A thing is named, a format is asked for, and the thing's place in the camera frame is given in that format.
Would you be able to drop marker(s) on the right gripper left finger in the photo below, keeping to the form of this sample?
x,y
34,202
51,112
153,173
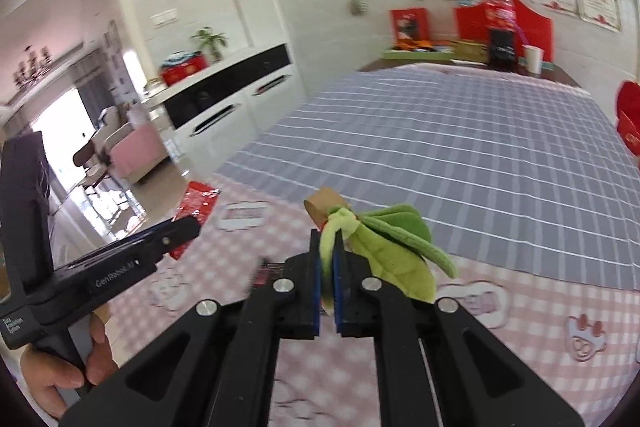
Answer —
x,y
215,365

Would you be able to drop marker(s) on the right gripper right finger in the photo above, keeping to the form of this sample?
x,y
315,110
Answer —
x,y
435,363

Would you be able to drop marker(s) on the green plush leaf toy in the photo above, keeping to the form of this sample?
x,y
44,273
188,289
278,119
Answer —
x,y
395,241

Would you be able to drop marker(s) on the small red snack packet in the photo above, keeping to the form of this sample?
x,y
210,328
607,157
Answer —
x,y
195,207

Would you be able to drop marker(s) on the black red snack wrapper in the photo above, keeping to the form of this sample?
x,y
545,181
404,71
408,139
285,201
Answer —
x,y
266,273

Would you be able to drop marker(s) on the person's left hand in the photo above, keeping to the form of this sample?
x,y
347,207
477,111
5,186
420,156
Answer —
x,y
44,374

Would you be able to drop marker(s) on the dark wooden chair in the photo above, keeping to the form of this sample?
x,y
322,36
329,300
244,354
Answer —
x,y
104,192

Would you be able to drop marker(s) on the beige sofa pink blanket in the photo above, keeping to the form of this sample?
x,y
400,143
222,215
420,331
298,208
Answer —
x,y
130,147

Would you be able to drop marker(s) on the grey grid tablecloth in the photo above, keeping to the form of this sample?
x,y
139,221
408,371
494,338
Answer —
x,y
521,173

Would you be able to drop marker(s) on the chandelier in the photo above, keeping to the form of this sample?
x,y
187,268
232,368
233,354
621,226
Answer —
x,y
33,69

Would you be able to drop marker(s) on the white black sideboard cabinet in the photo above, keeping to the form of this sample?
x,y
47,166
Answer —
x,y
214,113

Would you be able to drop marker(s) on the red round tin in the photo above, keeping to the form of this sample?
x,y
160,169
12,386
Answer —
x,y
180,65

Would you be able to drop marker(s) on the potted green plant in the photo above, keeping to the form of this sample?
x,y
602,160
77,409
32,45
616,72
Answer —
x,y
210,42

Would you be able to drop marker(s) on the white paper cup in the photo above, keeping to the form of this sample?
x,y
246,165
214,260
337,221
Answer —
x,y
534,58

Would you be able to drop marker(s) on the red chair cover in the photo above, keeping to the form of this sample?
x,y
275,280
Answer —
x,y
628,115

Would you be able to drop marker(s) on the cola bottle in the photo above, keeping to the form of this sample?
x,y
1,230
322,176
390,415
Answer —
x,y
501,27

